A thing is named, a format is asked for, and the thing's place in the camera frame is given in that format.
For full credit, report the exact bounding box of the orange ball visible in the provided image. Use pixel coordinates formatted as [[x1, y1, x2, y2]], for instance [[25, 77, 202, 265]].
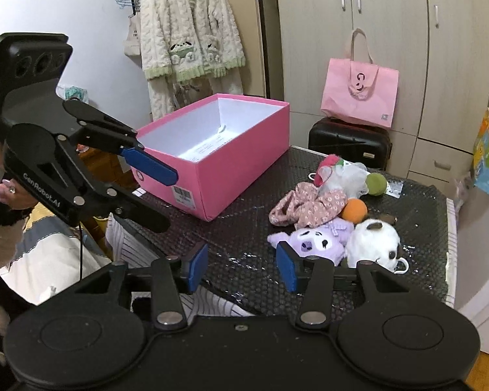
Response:
[[340, 199, 368, 224]]

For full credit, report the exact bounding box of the black suitcase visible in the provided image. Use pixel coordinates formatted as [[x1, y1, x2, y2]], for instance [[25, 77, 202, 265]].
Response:
[[308, 117, 392, 170]]

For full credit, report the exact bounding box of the striped cloth under mat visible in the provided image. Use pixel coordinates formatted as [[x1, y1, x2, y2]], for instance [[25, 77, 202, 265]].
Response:
[[106, 214, 252, 324]]

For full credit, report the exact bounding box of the pink tote bag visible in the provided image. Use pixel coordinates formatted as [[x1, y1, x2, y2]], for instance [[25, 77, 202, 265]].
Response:
[[320, 28, 399, 129]]

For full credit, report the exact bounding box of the black honeycomb table mat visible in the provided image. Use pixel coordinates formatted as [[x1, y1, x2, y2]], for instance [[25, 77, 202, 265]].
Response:
[[116, 148, 449, 316]]

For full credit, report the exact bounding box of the small white plastic packet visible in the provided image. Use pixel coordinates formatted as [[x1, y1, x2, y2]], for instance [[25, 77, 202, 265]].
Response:
[[385, 179, 404, 199]]

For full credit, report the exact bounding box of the white fluffy plush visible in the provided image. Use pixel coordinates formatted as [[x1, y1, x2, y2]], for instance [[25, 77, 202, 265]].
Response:
[[319, 162, 370, 199]]

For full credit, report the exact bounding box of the purple plush toy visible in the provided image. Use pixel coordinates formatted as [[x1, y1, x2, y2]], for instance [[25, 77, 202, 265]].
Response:
[[268, 217, 354, 266]]

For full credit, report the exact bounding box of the beige wardrobe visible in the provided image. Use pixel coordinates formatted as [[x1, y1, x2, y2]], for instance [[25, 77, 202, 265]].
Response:
[[277, 0, 489, 192]]

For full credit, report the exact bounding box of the person's left hand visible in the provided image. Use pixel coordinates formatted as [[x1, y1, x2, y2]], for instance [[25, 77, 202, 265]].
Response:
[[0, 165, 37, 210]]

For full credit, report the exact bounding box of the cream knitted cardigan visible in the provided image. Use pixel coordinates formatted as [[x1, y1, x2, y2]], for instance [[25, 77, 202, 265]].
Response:
[[139, 0, 246, 120]]

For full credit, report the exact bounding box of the white panda plush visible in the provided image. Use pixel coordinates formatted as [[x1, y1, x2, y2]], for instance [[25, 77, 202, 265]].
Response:
[[345, 219, 410, 274]]

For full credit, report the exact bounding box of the green ball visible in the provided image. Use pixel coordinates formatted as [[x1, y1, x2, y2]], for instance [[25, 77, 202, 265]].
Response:
[[366, 173, 388, 196]]

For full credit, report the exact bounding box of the pink strawberry knitted pouch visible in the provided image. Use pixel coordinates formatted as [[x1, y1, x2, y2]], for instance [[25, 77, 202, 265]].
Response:
[[313, 154, 344, 187]]

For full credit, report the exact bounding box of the pink floral cloth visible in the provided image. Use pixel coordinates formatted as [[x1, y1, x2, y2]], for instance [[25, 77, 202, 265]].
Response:
[[268, 182, 348, 229]]

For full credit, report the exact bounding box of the pink cardboard box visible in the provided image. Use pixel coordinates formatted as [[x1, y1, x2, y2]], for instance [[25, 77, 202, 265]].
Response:
[[122, 94, 289, 222]]

